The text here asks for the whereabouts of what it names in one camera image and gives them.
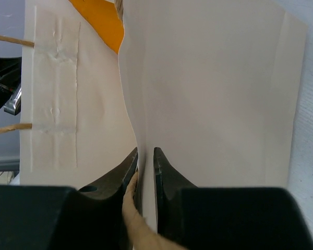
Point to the long orange bread loaf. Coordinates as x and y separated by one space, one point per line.
106 17

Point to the metal tongs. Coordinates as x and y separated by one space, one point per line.
13 105

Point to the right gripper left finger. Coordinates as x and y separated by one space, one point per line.
116 180

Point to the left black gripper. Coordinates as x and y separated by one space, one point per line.
10 77

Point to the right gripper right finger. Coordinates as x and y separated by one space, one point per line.
168 183

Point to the beige paper bag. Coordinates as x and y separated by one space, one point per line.
214 84

